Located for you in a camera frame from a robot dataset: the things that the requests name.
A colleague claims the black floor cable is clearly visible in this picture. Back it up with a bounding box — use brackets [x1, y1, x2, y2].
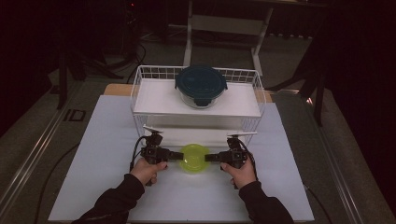
[33, 143, 81, 224]
[303, 182, 332, 224]

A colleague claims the dark blue lidded container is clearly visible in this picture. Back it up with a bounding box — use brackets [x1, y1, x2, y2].
[175, 64, 229, 109]

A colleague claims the white wire shelf rack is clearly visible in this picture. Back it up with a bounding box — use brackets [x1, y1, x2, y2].
[130, 64, 267, 148]

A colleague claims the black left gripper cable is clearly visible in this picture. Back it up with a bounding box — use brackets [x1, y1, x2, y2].
[129, 135, 149, 173]

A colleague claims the black metal stand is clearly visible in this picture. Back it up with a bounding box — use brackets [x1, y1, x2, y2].
[313, 69, 327, 127]

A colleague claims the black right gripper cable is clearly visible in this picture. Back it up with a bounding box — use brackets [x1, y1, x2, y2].
[237, 138, 260, 182]

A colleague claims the white table mat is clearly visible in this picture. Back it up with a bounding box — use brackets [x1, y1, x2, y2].
[48, 94, 316, 223]

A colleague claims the yellow-green plastic bowl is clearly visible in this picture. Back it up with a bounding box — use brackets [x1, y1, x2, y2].
[178, 143, 211, 174]

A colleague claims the person's left hand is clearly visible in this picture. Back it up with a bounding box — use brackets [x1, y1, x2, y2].
[130, 158, 169, 187]

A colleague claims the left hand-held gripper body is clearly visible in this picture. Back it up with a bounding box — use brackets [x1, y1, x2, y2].
[139, 124, 172, 166]

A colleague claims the person's right hand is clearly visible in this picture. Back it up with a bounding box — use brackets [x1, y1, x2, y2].
[219, 158, 258, 190]

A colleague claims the bundle of black cables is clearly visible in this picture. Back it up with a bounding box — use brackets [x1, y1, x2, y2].
[106, 41, 148, 84]

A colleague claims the metal floor rail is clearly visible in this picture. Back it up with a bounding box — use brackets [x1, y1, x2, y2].
[311, 102, 366, 224]
[0, 81, 86, 216]

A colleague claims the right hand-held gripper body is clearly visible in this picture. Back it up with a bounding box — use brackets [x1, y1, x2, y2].
[219, 131, 258, 170]

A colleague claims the white metal desk frame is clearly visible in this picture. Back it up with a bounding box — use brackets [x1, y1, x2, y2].
[182, 0, 275, 77]

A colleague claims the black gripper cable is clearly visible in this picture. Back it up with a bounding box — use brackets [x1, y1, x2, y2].
[237, 138, 260, 182]
[129, 135, 149, 173]

